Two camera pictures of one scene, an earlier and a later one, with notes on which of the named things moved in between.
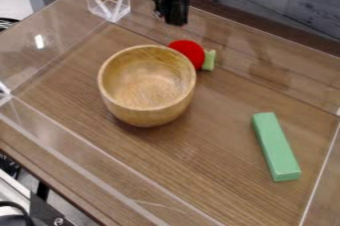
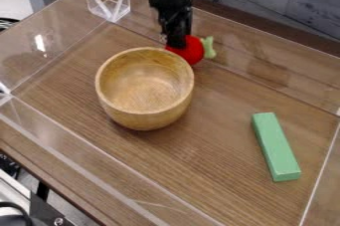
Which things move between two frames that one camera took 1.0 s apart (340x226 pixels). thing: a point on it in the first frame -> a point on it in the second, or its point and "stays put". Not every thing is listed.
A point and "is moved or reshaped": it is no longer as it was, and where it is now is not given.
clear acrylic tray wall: [112, 189] stays put
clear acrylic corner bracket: [111, 9] stays put
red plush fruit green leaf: [201, 58] is moved or reshaped
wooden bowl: [147, 83] stays put
